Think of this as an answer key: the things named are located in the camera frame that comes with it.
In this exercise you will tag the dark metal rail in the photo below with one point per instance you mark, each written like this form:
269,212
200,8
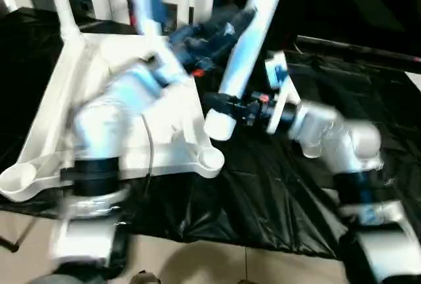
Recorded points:
362,48

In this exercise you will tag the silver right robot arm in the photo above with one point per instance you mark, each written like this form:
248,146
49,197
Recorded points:
342,146

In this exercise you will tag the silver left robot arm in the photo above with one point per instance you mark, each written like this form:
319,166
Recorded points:
112,113

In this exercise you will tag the black plastic mat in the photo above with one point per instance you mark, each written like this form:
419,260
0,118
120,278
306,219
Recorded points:
276,192

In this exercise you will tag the white plastic table top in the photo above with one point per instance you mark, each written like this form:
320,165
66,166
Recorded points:
52,119

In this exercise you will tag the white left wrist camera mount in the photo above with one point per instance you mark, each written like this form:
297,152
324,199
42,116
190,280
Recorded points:
148,11

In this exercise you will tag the dark left robot foot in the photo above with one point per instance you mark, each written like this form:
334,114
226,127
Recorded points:
145,278

